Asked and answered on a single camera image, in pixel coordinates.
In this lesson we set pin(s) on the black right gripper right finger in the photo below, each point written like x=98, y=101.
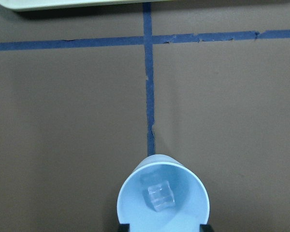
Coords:
x=206, y=228

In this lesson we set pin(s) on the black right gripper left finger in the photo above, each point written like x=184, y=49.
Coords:
x=123, y=228

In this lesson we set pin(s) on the clear ice cube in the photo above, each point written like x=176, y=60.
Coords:
x=159, y=197

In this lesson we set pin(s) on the cream bear tray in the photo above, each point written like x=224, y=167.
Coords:
x=34, y=5

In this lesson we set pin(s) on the light blue cup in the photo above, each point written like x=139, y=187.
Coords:
x=192, y=202

